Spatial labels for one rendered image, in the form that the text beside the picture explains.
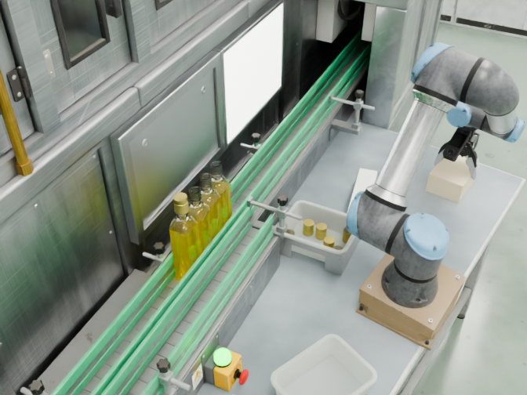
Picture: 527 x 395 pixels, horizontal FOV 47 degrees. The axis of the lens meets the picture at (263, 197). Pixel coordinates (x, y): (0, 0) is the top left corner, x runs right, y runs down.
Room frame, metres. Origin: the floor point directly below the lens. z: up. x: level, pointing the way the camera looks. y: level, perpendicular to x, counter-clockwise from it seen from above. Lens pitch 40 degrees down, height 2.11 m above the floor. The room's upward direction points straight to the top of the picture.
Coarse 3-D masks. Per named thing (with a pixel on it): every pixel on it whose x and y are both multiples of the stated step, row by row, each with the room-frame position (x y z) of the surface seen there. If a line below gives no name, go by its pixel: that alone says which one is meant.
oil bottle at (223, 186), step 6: (222, 180) 1.27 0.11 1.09; (228, 180) 1.28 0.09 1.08; (216, 186) 1.25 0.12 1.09; (222, 186) 1.25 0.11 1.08; (228, 186) 1.27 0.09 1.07; (222, 192) 1.24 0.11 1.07; (228, 192) 1.27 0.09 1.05; (222, 198) 1.24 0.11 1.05; (228, 198) 1.27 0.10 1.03; (222, 204) 1.24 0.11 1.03; (228, 204) 1.27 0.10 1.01; (222, 210) 1.24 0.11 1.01; (228, 210) 1.27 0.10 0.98; (222, 216) 1.24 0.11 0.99; (228, 216) 1.27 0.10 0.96; (222, 222) 1.24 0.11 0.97
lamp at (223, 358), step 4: (220, 348) 0.91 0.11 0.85; (224, 348) 0.91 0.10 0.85; (216, 352) 0.89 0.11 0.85; (220, 352) 0.89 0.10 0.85; (224, 352) 0.89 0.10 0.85; (228, 352) 0.89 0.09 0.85; (216, 356) 0.88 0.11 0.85; (220, 356) 0.88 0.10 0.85; (224, 356) 0.88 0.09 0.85; (228, 356) 0.88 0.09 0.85; (216, 360) 0.87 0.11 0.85; (220, 360) 0.87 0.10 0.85; (224, 360) 0.87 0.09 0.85; (228, 360) 0.87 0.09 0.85; (216, 364) 0.87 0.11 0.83; (220, 364) 0.87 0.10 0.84; (224, 364) 0.87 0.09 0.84; (228, 364) 0.87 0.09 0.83
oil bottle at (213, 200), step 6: (216, 192) 1.23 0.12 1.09; (204, 198) 1.20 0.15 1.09; (210, 198) 1.20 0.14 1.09; (216, 198) 1.21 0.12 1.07; (210, 204) 1.19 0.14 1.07; (216, 204) 1.21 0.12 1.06; (216, 210) 1.21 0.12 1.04; (216, 216) 1.21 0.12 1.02; (216, 222) 1.21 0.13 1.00; (216, 228) 1.20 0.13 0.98
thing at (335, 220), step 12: (300, 204) 1.47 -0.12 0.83; (312, 204) 1.46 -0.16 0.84; (288, 216) 1.40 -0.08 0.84; (312, 216) 1.45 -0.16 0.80; (324, 216) 1.43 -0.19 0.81; (336, 216) 1.42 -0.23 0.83; (288, 228) 1.39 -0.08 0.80; (300, 228) 1.42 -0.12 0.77; (336, 228) 1.41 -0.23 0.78; (300, 240) 1.30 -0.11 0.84; (312, 240) 1.37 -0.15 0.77; (336, 240) 1.37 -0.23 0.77; (348, 240) 1.30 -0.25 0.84; (336, 252) 1.25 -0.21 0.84
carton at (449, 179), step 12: (444, 168) 1.67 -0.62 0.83; (456, 168) 1.67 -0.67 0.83; (468, 168) 1.67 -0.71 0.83; (432, 180) 1.63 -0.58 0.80; (444, 180) 1.60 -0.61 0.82; (456, 180) 1.60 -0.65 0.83; (468, 180) 1.61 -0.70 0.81; (432, 192) 1.62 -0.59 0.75; (444, 192) 1.60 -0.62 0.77; (456, 192) 1.57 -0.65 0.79
